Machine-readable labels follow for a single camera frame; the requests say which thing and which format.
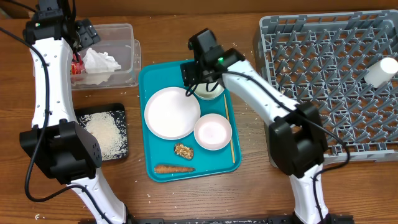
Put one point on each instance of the wooden chopstick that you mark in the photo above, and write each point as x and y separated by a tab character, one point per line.
230	128

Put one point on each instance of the white plate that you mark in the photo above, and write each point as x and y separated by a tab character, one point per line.
170	114

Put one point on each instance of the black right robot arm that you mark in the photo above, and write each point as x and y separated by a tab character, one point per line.
295	139

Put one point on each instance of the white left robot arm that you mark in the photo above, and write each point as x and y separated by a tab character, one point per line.
57	144

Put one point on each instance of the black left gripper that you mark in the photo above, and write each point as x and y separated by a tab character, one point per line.
87	33

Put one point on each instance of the black tray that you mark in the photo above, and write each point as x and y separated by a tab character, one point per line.
121	109

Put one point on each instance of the orange carrot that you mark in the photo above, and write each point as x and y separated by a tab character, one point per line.
169	169

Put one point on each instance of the white napkin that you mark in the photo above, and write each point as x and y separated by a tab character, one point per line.
98	65

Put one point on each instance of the white paper cup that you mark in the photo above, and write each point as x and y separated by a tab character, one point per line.
381	72

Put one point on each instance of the grey dish rack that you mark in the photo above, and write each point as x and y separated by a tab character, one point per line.
323	59

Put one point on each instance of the pink white bowl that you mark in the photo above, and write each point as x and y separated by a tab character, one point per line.
212	132

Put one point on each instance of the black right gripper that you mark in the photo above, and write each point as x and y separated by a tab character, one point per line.
189	73

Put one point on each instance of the teal plastic tray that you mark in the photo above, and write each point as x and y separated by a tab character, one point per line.
159	151

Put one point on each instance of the red snack wrapper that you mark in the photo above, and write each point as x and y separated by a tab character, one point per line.
77	66

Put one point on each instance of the pile of rice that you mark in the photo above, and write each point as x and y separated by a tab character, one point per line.
105	133

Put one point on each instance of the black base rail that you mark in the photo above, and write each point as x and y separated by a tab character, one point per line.
281	219

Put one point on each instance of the pale green bowl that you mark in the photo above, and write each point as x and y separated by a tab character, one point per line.
209	91

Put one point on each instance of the clear plastic bin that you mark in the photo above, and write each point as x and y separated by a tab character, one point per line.
117	40

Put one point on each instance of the brown food scrap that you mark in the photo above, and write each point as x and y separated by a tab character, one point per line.
184	151

